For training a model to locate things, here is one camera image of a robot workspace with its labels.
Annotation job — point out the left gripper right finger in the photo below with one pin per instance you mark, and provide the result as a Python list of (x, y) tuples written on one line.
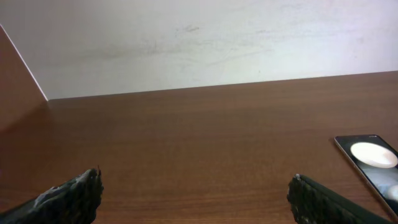
[(313, 203)]

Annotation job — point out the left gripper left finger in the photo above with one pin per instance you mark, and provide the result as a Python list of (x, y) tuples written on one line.
[(75, 201)]

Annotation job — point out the black smartphone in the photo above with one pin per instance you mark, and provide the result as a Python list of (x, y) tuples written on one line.
[(376, 161)]

